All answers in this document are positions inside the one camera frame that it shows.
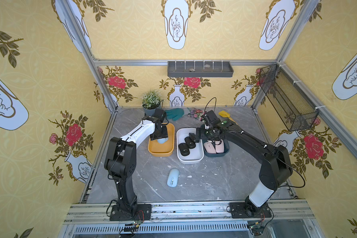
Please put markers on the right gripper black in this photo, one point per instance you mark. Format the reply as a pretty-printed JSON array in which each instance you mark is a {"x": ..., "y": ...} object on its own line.
[{"x": 213, "y": 136}]

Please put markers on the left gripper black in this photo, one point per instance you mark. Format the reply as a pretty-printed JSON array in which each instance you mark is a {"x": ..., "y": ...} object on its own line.
[{"x": 161, "y": 133}]

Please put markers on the light blue mouse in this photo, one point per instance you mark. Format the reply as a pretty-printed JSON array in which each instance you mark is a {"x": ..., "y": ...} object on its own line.
[
  {"x": 162, "y": 140},
  {"x": 173, "y": 177}
]

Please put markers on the pink mouse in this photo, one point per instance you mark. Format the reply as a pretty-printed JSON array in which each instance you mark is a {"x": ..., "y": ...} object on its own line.
[
  {"x": 219, "y": 146},
  {"x": 209, "y": 148}
]

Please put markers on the black mouse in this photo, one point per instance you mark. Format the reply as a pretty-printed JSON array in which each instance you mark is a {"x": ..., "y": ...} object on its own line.
[
  {"x": 191, "y": 144},
  {"x": 194, "y": 137},
  {"x": 184, "y": 149}
]

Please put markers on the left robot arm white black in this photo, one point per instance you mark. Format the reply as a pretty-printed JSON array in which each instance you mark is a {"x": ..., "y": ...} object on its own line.
[{"x": 121, "y": 162}]

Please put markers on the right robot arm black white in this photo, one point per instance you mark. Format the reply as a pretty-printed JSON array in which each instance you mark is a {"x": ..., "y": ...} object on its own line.
[{"x": 275, "y": 167}]

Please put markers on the yellow storage box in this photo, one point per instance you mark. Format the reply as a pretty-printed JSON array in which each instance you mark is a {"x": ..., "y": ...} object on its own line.
[{"x": 163, "y": 149}]

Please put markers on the dark teal storage box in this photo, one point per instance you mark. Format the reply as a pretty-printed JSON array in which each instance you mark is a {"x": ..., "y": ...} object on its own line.
[{"x": 226, "y": 150}]

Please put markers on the white storage box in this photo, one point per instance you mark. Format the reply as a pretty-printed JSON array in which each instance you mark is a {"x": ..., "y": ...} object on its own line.
[{"x": 196, "y": 154}]

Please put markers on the yellow toy shovel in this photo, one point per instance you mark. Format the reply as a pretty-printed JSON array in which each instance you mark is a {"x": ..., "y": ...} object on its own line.
[{"x": 224, "y": 114}]

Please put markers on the teal garden glove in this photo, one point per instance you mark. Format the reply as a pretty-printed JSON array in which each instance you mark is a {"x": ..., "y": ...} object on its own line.
[{"x": 174, "y": 114}]

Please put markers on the flower seed packet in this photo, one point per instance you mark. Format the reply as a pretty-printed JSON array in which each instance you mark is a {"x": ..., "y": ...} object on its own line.
[{"x": 195, "y": 113}]

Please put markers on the potted green plant grey pot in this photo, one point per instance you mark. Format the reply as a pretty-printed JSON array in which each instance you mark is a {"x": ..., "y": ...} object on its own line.
[{"x": 151, "y": 100}]

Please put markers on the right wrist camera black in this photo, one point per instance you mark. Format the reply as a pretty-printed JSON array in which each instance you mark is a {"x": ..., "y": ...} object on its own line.
[{"x": 210, "y": 119}]

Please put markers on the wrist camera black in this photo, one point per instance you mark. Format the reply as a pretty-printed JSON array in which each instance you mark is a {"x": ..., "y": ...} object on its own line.
[
  {"x": 160, "y": 114},
  {"x": 210, "y": 119}
]

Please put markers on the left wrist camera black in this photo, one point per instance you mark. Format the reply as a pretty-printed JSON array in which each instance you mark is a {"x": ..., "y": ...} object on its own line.
[{"x": 160, "y": 114}]

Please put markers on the grey wall shelf tray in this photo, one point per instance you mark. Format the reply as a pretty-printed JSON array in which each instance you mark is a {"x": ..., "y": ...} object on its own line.
[{"x": 200, "y": 68}]

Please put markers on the black wire mesh basket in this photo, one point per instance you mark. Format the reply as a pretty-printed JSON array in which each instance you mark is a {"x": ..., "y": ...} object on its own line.
[{"x": 293, "y": 107}]

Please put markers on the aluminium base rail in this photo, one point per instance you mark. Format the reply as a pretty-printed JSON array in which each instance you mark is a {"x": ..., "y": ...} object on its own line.
[{"x": 179, "y": 217}]

